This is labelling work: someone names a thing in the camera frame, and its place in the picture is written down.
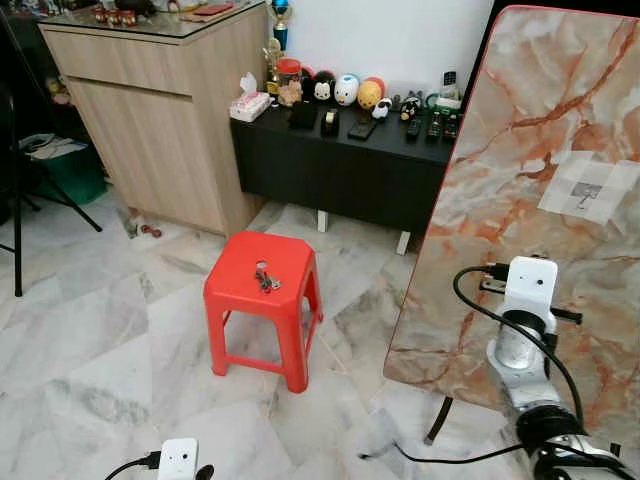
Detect white round plush toy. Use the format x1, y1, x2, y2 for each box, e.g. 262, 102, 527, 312
334, 74, 360, 107

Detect black tripod stand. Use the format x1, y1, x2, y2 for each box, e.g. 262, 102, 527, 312
0, 10, 104, 298

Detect clear adhesive hook pad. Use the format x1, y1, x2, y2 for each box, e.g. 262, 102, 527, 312
537, 150, 640, 225

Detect stack of papers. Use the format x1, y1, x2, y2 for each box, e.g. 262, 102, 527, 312
20, 133, 91, 161

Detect silver key bunch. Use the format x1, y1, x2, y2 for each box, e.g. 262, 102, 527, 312
254, 262, 283, 294

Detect red flat book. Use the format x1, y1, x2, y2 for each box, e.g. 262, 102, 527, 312
180, 3, 236, 19

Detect green bin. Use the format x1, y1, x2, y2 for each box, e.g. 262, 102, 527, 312
40, 140, 108, 206

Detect red edged marble table top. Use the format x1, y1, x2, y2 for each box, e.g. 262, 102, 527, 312
383, 5, 640, 451

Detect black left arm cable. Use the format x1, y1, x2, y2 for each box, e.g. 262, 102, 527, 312
105, 452, 161, 480

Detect blue trophy cup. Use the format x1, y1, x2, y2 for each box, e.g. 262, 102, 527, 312
272, 0, 293, 51

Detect yellow round plush toy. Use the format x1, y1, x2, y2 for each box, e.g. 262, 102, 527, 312
357, 77, 386, 109

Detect gold trophy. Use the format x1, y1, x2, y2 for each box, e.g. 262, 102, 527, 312
262, 38, 284, 93

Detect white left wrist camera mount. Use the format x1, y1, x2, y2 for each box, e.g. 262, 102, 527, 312
158, 438, 199, 480

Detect green white desk holder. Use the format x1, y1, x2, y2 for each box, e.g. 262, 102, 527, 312
425, 70, 463, 111

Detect black key fob case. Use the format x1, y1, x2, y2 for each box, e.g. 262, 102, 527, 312
347, 115, 379, 140

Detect red plastic stool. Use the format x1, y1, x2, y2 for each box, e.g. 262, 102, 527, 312
203, 231, 324, 394

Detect light wooden cabinet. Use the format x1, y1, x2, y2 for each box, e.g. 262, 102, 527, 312
38, 5, 271, 236

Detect glass jar with red lid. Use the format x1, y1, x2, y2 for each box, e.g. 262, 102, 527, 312
276, 58, 304, 106

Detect pink white tissue pack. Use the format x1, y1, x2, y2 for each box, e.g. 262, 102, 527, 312
229, 72, 273, 123

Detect black floor cable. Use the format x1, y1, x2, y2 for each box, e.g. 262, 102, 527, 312
360, 440, 526, 466

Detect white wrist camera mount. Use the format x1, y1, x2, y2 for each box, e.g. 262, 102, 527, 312
158, 438, 199, 480
497, 257, 558, 336

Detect black white animal figurine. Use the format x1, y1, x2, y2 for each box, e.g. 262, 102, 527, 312
398, 92, 421, 121

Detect small metal hook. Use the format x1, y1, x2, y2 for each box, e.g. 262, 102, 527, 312
572, 183, 601, 213

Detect small red ornaments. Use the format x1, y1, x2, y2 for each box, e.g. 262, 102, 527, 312
95, 8, 136, 26

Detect black low console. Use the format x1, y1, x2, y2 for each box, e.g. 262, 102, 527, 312
230, 95, 471, 236

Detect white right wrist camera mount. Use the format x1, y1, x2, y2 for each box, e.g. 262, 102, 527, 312
497, 257, 558, 336

